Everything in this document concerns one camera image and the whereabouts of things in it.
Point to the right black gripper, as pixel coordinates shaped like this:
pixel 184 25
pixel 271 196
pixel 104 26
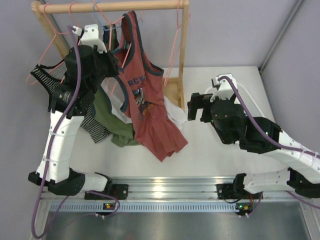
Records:
pixel 199 101

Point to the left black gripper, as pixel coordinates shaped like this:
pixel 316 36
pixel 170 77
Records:
pixel 110 62

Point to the red tank top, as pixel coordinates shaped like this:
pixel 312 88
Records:
pixel 141 83

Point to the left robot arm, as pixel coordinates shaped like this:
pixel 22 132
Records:
pixel 72 86

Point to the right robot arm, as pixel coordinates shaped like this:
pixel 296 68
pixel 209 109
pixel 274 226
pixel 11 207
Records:
pixel 258 135

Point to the black white striped tank top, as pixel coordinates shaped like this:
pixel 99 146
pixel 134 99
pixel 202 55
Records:
pixel 50 77

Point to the green tank top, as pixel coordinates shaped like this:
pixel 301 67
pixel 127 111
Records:
pixel 108 103

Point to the white plastic laundry basket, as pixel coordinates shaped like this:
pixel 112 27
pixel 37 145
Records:
pixel 246 97

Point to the wooden clothes rack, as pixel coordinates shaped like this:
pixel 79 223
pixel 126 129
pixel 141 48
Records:
pixel 174 89

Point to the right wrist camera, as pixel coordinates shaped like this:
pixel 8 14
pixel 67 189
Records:
pixel 224 89

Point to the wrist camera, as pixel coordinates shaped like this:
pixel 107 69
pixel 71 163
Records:
pixel 89 36
pixel 224 89

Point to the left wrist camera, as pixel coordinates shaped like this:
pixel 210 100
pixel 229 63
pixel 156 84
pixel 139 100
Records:
pixel 89 36

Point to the blue wire hanger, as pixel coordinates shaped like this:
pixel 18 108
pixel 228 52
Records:
pixel 105 23

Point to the aluminium mounting rail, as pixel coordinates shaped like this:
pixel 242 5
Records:
pixel 164 188

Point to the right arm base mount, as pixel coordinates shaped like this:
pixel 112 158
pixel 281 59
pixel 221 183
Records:
pixel 235 190

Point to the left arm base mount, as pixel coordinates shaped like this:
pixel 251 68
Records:
pixel 118 191

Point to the slotted cable duct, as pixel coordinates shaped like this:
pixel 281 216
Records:
pixel 152 207

